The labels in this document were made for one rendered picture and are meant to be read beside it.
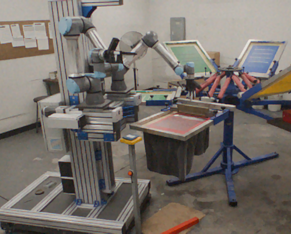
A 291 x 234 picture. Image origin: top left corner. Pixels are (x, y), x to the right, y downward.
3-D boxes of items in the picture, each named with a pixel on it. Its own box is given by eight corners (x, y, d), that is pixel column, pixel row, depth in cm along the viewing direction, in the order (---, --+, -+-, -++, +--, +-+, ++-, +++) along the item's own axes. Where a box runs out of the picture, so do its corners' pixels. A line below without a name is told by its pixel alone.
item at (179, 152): (184, 182, 273) (183, 136, 258) (144, 170, 296) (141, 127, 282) (186, 181, 275) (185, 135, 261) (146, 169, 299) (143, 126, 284)
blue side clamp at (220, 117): (214, 125, 286) (214, 118, 283) (209, 124, 288) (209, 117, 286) (228, 117, 309) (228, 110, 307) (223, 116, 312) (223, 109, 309)
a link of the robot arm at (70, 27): (92, 92, 234) (84, 15, 216) (75, 96, 223) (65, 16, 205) (82, 90, 241) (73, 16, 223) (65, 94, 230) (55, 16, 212)
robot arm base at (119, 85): (108, 91, 286) (107, 79, 283) (114, 87, 300) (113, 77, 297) (123, 91, 283) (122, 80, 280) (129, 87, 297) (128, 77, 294)
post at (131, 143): (140, 245, 274) (132, 144, 241) (122, 236, 285) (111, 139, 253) (155, 232, 291) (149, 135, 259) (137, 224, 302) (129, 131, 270)
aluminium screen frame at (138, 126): (184, 141, 248) (184, 136, 247) (129, 128, 278) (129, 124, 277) (227, 115, 310) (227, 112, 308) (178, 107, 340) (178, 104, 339)
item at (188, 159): (185, 180, 274) (185, 135, 260) (182, 179, 276) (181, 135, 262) (210, 161, 310) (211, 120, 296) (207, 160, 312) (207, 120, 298)
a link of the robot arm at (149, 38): (148, 28, 267) (186, 70, 278) (149, 28, 278) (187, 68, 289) (138, 38, 270) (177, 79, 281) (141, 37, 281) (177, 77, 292)
